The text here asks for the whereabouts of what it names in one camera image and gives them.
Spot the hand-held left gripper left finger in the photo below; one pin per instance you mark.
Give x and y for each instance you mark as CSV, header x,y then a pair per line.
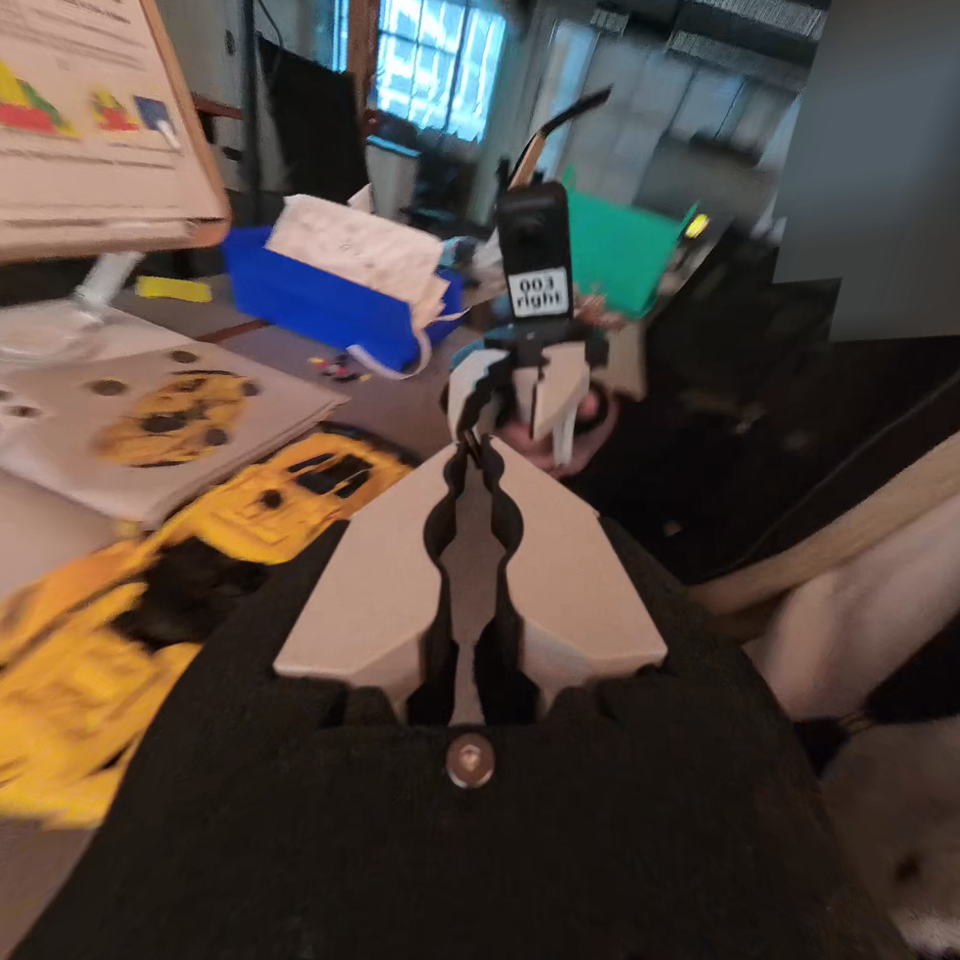
x,y
360,592

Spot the wheel picture instruction booklet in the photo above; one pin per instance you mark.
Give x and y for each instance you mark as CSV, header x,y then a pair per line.
x,y
285,397

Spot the bright window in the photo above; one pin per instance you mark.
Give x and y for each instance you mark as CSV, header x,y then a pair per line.
x,y
435,67

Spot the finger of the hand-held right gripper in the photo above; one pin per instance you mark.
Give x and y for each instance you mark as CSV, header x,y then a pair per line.
x,y
469,382
555,390

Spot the blue plastic bin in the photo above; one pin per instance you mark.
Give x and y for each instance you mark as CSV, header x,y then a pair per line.
x,y
322,307

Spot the teal green box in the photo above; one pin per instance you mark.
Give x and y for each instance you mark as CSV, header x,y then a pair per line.
x,y
622,255

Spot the black standing panel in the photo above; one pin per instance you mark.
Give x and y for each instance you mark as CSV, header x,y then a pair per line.
x,y
315,120

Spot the cluster of small loose bricks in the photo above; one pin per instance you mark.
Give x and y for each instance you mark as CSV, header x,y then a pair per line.
x,y
337,367

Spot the yellow toy brick car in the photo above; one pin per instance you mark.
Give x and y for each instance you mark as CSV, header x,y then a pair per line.
x,y
75,675

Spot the grey shirt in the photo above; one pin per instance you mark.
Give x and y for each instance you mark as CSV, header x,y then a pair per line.
x,y
847,637

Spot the person's right hand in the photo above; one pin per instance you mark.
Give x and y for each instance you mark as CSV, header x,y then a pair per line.
x,y
600,420

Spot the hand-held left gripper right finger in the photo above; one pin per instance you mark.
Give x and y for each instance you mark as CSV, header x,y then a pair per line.
x,y
585,592

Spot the small yellow object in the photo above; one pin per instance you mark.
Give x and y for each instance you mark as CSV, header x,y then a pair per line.
x,y
172,289

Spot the grey desk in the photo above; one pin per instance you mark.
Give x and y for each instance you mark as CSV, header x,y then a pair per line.
x,y
397,409

